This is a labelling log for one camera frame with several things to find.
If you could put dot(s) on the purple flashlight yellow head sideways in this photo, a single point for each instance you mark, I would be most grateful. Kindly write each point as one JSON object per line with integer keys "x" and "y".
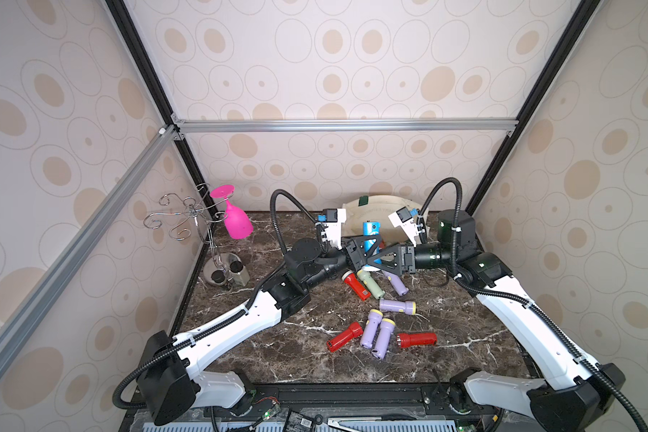
{"x": 408, "y": 307}

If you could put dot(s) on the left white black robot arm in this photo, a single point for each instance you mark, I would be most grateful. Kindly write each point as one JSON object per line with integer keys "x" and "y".
{"x": 172, "y": 377}

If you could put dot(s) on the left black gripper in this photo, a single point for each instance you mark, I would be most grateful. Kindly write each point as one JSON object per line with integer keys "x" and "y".
{"x": 357, "y": 255}

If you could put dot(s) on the cream green tote bag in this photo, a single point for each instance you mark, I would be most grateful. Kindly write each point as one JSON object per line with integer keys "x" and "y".
{"x": 376, "y": 208}

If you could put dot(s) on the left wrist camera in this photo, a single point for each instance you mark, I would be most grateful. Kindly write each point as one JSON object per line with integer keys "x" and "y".
{"x": 330, "y": 224}

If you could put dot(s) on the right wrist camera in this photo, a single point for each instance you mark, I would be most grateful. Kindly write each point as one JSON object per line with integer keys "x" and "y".
{"x": 411, "y": 223}

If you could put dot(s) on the aluminium left side bar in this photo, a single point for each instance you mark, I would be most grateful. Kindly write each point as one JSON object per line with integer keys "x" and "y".
{"x": 36, "y": 306}

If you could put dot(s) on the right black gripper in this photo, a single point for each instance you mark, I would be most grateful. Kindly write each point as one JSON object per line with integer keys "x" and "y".
{"x": 407, "y": 256}

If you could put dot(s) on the horizontal aluminium back bar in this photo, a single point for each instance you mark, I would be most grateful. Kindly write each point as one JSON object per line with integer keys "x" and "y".
{"x": 349, "y": 125}

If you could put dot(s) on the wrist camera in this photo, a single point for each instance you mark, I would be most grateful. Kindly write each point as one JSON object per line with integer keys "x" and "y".
{"x": 411, "y": 223}
{"x": 330, "y": 224}

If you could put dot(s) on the red flashlight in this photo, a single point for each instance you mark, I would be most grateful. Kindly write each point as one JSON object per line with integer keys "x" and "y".
{"x": 354, "y": 330}
{"x": 351, "y": 280}
{"x": 407, "y": 340}

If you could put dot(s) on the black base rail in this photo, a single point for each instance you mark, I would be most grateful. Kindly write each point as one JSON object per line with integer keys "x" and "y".
{"x": 393, "y": 403}

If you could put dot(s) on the pale green flashlight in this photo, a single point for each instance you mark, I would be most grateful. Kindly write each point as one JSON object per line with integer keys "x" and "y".
{"x": 370, "y": 284}

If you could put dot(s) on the pink plastic wine glass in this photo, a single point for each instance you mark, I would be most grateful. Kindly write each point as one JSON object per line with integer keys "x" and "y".
{"x": 236, "y": 221}

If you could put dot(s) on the silver wire glass rack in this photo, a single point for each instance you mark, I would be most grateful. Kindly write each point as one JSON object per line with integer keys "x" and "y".
{"x": 191, "y": 217}

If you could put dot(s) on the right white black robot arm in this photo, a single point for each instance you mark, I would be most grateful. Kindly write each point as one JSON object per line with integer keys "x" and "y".
{"x": 574, "y": 389}

